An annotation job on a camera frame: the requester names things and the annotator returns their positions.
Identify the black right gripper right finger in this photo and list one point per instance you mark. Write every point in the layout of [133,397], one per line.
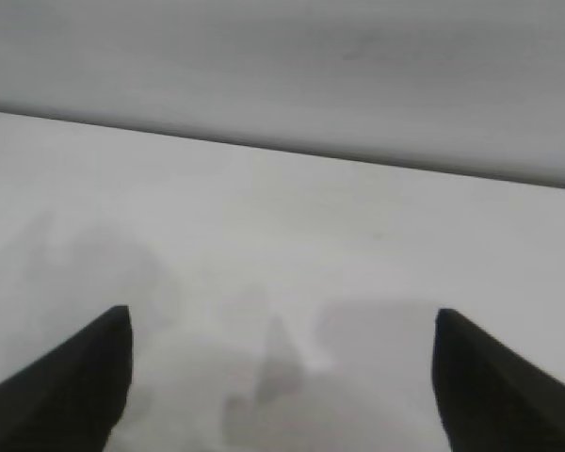
[494,405]

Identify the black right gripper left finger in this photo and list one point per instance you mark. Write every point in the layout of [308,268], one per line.
[61,400]

